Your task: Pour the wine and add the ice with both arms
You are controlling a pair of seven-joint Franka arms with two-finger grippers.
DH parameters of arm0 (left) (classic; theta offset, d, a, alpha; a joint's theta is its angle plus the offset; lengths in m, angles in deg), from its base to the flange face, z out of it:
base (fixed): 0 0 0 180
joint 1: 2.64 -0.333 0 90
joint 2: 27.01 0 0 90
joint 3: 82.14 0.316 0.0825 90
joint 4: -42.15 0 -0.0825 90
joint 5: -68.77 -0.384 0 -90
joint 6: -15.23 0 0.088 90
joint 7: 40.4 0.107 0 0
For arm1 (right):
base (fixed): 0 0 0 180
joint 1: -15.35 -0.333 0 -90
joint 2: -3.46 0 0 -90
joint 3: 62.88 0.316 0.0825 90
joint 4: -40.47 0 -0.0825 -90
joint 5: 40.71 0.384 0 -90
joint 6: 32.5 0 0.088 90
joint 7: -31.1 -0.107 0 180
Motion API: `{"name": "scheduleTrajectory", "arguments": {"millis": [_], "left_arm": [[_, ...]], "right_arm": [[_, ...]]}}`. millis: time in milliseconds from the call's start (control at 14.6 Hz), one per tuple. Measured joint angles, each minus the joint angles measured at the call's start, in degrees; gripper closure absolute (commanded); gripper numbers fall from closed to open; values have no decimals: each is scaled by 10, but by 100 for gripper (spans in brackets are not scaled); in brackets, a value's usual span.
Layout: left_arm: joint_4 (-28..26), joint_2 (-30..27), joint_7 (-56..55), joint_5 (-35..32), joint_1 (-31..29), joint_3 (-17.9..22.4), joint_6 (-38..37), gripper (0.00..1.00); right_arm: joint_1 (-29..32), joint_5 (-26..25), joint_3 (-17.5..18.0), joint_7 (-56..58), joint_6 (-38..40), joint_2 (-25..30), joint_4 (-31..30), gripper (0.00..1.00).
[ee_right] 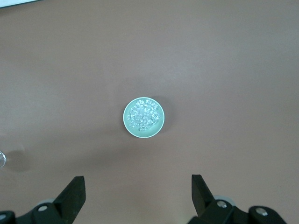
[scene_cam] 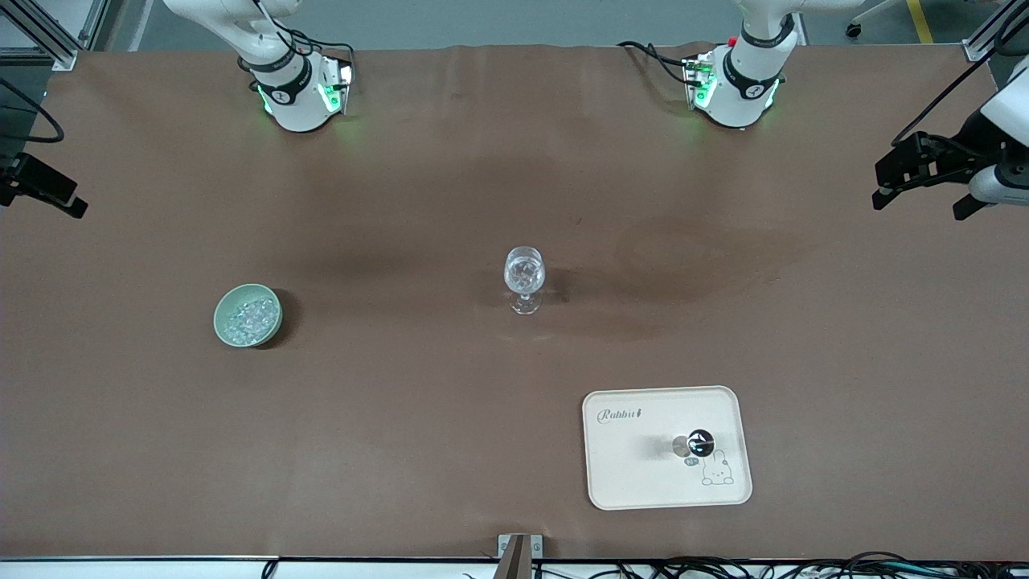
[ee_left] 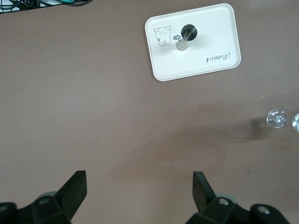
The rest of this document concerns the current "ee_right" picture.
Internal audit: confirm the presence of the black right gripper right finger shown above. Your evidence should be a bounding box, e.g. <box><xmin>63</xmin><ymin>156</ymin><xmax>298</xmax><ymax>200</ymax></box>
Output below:
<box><xmin>186</xmin><ymin>175</ymin><xmax>289</xmax><ymax>224</ymax></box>

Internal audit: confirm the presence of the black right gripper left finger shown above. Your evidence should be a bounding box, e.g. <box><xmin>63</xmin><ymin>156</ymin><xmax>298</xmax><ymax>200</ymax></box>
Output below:
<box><xmin>0</xmin><ymin>175</ymin><xmax>86</xmax><ymax>224</ymax></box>

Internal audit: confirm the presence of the clear ice cube pile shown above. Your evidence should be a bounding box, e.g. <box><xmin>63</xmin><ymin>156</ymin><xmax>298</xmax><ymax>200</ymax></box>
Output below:
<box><xmin>127</xmin><ymin>98</ymin><xmax>162</xmax><ymax>132</ymax></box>

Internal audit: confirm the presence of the pale green bowl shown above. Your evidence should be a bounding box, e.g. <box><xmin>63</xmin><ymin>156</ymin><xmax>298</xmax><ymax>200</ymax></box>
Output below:
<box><xmin>122</xmin><ymin>97</ymin><xmax>166</xmax><ymax>139</ymax></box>

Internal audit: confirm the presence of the brown table mat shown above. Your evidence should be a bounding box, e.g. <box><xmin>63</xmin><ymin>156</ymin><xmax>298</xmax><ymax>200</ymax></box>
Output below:
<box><xmin>0</xmin><ymin>0</ymin><xmax>299</xmax><ymax>224</ymax></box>

